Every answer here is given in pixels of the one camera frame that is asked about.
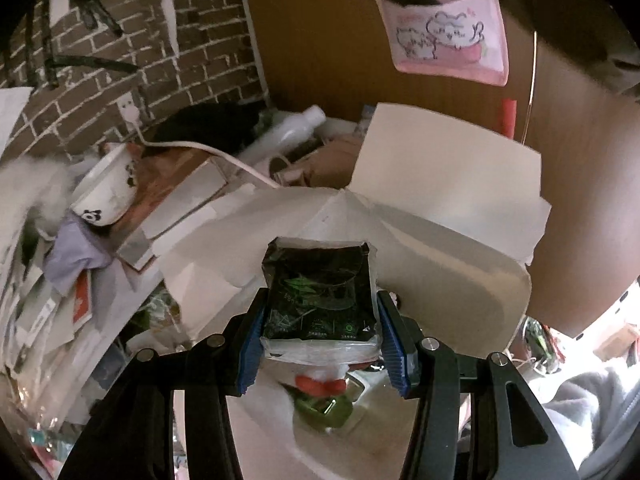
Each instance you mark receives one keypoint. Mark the purple cloth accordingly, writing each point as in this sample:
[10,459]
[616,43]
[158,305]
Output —
[75,255]

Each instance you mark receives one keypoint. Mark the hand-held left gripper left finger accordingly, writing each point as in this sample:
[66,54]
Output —
[248,355]

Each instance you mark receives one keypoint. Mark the person's grey sweater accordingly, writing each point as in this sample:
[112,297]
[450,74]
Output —
[600,410]

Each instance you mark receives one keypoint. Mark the brown flat box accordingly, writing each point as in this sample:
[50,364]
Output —
[170,180]

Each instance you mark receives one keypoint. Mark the pink cartoon cardboard box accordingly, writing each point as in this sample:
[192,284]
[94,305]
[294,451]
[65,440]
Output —
[450,280]

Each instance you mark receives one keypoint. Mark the black tape strips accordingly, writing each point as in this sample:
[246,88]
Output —
[90,62]

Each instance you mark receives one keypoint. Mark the red foam stick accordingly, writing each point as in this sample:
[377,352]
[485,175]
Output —
[509,117]

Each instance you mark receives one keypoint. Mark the pink hanging organizer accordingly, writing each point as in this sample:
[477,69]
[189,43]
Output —
[450,40]

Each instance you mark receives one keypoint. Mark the white plastic bottle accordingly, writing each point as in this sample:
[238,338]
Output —
[290,127]

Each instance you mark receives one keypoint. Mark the white plush hat red bow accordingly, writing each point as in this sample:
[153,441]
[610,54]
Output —
[320,387]

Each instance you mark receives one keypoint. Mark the dark green packet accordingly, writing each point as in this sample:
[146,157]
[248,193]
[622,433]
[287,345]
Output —
[320,305]

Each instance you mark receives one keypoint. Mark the stack of books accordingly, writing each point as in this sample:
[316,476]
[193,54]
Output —
[35,310]

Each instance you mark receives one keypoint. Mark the white paper sheet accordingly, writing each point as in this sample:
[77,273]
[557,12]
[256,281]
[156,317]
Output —
[12,110]

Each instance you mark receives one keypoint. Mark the white paper strip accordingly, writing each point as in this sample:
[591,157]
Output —
[170,25]

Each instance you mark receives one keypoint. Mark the white fluffy cloth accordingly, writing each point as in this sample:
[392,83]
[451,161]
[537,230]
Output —
[30,185]

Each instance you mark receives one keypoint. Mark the green shiny packet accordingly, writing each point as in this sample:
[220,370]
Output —
[325,410]

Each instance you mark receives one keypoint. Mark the panda print bowl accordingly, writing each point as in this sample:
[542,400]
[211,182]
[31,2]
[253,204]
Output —
[107,190]

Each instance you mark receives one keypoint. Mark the white wall charger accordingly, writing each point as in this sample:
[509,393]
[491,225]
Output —
[129,107]

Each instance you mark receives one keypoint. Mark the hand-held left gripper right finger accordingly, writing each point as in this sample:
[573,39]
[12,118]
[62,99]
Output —
[395,350]

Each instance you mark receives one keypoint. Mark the beige mug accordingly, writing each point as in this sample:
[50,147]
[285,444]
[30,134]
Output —
[285,172]

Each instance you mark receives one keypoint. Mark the brown paper bag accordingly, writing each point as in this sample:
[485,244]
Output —
[335,165]

